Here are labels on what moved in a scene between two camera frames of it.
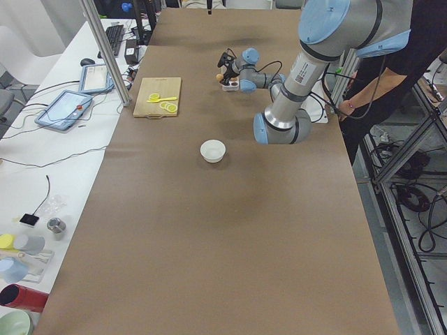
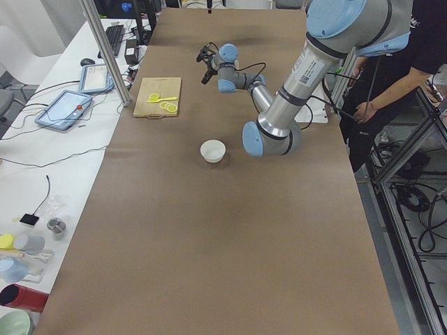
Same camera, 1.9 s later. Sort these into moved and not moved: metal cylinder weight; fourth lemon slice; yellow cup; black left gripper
Moved: black left gripper
Not moved: yellow cup; fourth lemon slice; metal cylinder weight
